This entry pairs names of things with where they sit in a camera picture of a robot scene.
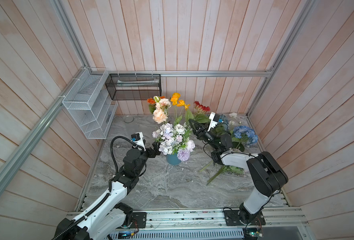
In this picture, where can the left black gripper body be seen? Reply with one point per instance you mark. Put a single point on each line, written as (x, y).
(148, 149)

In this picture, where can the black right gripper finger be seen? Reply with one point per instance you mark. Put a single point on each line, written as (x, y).
(196, 125)
(200, 134)

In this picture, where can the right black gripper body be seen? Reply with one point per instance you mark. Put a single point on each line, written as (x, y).
(205, 132)

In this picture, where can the lilac pompom flower spray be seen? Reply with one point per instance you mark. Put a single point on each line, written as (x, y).
(175, 140)

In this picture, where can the red gerbera stem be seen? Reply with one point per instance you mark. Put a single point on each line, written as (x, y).
(199, 113)

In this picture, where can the teal ceramic vase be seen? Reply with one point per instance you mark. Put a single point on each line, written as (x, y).
(173, 159)

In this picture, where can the dusty blue rose bunch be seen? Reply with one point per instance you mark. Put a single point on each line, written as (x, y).
(222, 127)

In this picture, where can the yellow poppy spray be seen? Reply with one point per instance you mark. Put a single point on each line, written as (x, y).
(180, 106)

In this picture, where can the pale pink hydrangea stem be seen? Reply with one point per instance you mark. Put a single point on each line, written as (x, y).
(226, 169)

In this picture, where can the orange gerbera stem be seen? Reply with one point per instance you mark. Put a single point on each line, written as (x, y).
(151, 101)

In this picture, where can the peach rose spray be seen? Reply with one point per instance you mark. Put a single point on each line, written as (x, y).
(162, 117)

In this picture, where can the clear glass vase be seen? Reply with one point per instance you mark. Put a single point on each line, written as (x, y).
(129, 119)

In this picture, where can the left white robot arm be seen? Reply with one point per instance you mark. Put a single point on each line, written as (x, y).
(108, 212)

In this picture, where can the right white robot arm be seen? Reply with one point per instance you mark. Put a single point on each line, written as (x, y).
(267, 175)

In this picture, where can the blue hydrangea stem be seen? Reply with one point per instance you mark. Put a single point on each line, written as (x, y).
(243, 136)

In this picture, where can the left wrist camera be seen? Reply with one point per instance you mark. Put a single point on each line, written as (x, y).
(138, 141)

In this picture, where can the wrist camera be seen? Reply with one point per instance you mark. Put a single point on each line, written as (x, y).
(138, 141)
(214, 119)

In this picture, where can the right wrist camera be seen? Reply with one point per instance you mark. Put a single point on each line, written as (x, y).
(214, 119)

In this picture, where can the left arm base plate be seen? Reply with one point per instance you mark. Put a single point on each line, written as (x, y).
(136, 219)

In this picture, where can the black mesh wall basket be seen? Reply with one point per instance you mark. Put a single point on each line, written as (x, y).
(133, 87)

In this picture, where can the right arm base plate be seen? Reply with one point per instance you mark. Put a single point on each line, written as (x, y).
(243, 217)

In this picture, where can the white wire shelf rack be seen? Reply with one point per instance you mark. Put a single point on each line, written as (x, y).
(89, 103)

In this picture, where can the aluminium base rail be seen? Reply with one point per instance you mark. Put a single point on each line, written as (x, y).
(272, 223)

